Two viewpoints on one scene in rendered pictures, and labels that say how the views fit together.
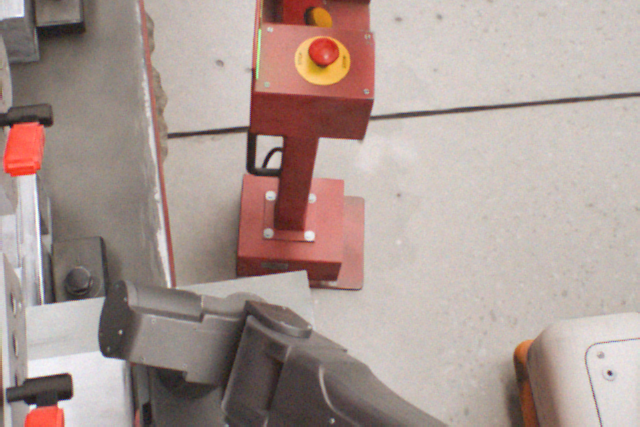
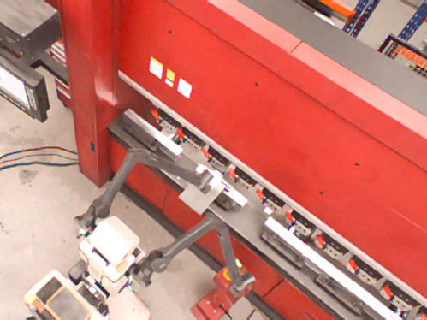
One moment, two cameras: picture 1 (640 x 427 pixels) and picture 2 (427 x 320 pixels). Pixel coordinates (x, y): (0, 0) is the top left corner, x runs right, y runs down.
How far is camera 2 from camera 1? 221 cm
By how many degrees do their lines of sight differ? 53
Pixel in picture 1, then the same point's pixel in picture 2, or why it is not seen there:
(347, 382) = (187, 174)
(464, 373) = (156, 309)
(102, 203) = (232, 216)
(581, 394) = (136, 300)
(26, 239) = (233, 197)
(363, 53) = (224, 281)
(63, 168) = (241, 216)
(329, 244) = (203, 305)
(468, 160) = not seen: outside the picture
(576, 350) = (143, 309)
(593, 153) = not seen: outside the picture
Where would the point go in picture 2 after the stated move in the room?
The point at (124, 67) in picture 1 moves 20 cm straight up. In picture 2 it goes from (250, 237) to (258, 226)
